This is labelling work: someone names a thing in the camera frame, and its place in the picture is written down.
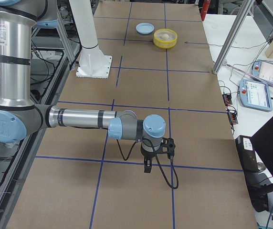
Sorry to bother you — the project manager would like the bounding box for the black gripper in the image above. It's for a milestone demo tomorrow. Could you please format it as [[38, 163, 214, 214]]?
[[142, 150, 154, 173]]

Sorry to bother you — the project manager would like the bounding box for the white steamed bun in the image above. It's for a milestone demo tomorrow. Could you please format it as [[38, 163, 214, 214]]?
[[161, 33, 169, 41]]

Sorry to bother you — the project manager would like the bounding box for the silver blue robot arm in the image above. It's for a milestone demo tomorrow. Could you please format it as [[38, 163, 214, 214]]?
[[0, 0, 170, 173]]

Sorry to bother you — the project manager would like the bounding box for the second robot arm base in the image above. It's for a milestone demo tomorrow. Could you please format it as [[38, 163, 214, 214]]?
[[34, 0, 58, 29]]

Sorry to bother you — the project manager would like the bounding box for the yellow bamboo steamer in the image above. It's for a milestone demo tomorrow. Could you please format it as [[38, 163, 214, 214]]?
[[153, 28, 178, 49]]

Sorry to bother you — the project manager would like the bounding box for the white steamer liner cloth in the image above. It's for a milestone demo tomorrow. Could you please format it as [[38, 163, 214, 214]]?
[[156, 30, 176, 42]]

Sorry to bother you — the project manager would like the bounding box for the orange black adapter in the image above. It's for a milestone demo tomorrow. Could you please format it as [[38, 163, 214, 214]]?
[[227, 111, 238, 125], [222, 93, 232, 106]]

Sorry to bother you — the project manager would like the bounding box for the black box device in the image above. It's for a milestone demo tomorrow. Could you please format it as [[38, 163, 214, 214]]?
[[235, 135, 266, 173]]

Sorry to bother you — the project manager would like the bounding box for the near blue teach pendant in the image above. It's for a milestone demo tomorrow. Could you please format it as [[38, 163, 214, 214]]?
[[239, 79, 273, 112]]

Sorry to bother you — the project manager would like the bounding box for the blue teach pendant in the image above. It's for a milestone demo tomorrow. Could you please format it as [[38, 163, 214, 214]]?
[[239, 79, 273, 112], [252, 60, 273, 84]]

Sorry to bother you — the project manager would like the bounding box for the metal reacher stick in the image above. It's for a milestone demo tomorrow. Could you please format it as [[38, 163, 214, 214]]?
[[224, 61, 273, 93]]

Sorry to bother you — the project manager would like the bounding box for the light blue plate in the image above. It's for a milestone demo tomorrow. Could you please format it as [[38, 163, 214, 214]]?
[[136, 22, 155, 35]]

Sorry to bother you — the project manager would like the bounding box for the far blue teach pendant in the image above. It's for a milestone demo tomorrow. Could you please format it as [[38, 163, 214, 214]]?
[[252, 60, 273, 84]]

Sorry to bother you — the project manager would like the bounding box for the red cylinder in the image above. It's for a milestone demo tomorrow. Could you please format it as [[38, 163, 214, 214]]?
[[200, 0, 210, 21]]

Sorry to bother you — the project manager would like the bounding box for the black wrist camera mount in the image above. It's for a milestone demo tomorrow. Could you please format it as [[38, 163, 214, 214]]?
[[155, 137, 176, 158]]

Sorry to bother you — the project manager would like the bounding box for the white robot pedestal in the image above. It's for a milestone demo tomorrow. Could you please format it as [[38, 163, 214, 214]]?
[[69, 0, 112, 79]]

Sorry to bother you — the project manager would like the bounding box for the aluminium frame post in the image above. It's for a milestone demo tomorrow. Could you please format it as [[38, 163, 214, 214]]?
[[212, 0, 254, 74]]

